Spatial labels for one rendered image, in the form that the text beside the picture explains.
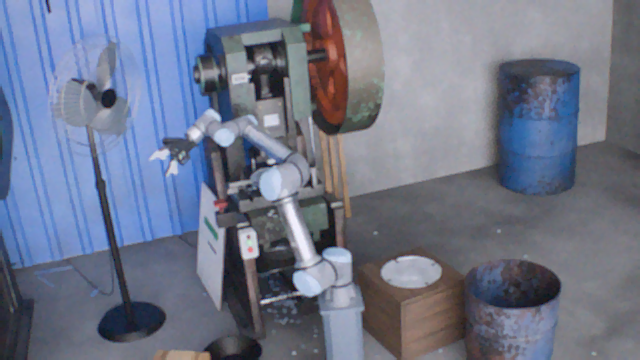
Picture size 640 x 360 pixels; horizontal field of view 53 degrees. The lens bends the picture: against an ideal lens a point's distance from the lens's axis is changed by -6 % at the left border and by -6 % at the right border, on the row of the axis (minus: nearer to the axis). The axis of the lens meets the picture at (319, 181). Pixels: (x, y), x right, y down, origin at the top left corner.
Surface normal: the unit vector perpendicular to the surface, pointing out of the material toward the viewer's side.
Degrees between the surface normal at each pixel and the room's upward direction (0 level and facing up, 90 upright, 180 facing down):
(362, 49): 79
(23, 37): 90
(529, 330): 92
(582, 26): 90
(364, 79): 97
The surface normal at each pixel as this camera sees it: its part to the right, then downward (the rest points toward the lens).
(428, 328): 0.45, 0.30
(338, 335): 0.07, 0.37
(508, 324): -0.28, 0.42
